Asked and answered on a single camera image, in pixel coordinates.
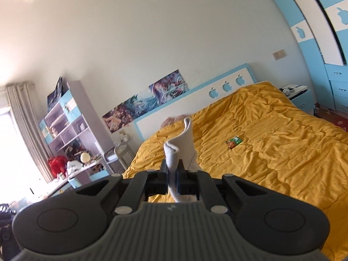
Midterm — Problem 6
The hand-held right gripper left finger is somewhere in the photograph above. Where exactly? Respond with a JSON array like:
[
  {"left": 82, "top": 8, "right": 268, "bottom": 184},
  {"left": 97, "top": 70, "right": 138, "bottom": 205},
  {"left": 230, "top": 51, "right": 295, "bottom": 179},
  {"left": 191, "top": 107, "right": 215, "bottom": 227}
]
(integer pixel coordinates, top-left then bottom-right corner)
[{"left": 74, "top": 160, "right": 169, "bottom": 216}]

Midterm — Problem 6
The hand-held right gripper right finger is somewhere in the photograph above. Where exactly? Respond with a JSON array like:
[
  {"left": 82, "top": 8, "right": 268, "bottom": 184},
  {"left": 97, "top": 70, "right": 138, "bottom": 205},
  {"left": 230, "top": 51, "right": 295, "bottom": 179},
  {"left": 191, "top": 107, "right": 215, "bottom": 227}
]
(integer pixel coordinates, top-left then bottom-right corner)
[{"left": 175, "top": 160, "right": 273, "bottom": 216}]

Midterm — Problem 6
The white sweatshirt with teal print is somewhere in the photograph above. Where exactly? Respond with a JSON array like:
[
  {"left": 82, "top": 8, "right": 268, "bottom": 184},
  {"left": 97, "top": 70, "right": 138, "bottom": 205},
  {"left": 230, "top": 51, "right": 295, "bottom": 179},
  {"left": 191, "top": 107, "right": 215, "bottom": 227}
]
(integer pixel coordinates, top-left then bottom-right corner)
[{"left": 163, "top": 117, "right": 199, "bottom": 203}]

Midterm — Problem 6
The brown plush pillow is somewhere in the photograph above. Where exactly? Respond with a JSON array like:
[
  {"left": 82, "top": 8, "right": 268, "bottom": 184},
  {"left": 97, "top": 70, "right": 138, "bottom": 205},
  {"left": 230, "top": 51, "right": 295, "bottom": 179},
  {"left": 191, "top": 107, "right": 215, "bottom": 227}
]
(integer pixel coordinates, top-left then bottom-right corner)
[{"left": 160, "top": 115, "right": 191, "bottom": 129}]

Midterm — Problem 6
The small colourful snack packet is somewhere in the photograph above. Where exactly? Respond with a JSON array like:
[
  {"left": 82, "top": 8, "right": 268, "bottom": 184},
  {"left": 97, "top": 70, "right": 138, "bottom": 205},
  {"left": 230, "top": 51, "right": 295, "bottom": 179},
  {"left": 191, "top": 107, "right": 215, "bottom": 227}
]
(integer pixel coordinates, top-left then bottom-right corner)
[{"left": 226, "top": 137, "right": 244, "bottom": 149}]

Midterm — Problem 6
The white and blue headboard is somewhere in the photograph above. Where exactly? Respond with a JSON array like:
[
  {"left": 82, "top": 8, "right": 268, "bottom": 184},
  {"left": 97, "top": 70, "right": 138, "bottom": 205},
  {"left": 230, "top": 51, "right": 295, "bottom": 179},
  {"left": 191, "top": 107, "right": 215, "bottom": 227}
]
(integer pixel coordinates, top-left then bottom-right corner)
[{"left": 133, "top": 63, "right": 257, "bottom": 142}]

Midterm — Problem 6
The cluttered desk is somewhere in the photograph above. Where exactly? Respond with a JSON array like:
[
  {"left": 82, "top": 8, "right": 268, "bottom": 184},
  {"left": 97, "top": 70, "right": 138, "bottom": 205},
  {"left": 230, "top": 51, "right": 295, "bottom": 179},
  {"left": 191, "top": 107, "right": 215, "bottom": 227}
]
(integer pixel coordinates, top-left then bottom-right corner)
[{"left": 45, "top": 159, "right": 110, "bottom": 197}]

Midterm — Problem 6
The yellow quilt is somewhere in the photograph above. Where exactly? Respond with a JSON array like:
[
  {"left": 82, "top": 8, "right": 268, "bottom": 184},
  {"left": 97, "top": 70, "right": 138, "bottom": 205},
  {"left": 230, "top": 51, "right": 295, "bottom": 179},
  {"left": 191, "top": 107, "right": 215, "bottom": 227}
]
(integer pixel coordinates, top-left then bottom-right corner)
[{"left": 122, "top": 81, "right": 348, "bottom": 261}]

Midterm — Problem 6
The red bag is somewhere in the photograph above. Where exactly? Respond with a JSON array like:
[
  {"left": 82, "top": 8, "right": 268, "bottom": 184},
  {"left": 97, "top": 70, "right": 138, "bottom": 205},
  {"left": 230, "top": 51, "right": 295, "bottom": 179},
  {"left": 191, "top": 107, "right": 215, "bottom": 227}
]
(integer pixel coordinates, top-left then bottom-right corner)
[{"left": 48, "top": 156, "right": 67, "bottom": 179}]

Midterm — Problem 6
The white and blue bookshelf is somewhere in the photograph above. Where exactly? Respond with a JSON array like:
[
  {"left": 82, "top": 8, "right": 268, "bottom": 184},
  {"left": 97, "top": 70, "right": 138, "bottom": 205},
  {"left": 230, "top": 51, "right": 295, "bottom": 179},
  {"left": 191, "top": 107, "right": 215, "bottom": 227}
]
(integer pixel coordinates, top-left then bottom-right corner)
[{"left": 39, "top": 80, "right": 115, "bottom": 181}]

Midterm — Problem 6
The dark box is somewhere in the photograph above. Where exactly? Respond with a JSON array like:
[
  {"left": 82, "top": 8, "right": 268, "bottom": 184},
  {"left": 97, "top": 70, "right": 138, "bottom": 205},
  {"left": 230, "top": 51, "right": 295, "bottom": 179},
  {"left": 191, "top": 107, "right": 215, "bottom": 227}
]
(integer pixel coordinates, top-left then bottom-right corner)
[{"left": 47, "top": 76, "right": 64, "bottom": 113}]

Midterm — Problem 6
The beige curtain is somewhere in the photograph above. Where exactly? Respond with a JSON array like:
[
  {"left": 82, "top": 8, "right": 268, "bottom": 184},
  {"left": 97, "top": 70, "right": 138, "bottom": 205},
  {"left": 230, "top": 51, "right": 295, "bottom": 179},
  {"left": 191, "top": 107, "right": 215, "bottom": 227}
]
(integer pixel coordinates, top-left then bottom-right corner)
[{"left": 5, "top": 81, "right": 55, "bottom": 183}]

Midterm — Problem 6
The blue nightstand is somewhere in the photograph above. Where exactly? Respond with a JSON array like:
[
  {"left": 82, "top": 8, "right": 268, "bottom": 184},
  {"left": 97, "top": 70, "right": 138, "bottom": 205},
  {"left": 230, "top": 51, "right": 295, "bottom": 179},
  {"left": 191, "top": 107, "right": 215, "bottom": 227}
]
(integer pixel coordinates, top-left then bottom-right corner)
[{"left": 279, "top": 84, "right": 316, "bottom": 114}]

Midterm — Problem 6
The red star rug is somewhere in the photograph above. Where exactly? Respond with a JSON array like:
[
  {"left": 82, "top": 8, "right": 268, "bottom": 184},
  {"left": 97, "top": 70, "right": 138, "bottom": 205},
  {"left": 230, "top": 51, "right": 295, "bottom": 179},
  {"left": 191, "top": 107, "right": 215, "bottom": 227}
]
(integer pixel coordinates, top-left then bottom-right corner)
[{"left": 317, "top": 108, "right": 348, "bottom": 132}]

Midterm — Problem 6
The blue and white wardrobe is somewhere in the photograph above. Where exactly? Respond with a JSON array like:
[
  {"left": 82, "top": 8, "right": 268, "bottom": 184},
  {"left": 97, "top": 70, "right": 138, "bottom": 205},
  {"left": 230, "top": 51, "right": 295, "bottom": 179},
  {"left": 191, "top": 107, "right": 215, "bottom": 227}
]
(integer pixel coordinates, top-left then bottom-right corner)
[{"left": 257, "top": 0, "right": 348, "bottom": 115}]

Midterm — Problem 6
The wall poster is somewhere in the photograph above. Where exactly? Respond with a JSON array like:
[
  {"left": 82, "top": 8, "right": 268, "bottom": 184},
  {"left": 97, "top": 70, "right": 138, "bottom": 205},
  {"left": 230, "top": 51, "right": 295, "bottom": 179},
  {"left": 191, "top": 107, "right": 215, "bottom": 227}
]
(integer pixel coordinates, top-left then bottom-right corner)
[
  {"left": 102, "top": 105, "right": 135, "bottom": 134},
  {"left": 148, "top": 70, "right": 190, "bottom": 106},
  {"left": 123, "top": 89, "right": 161, "bottom": 120}
]

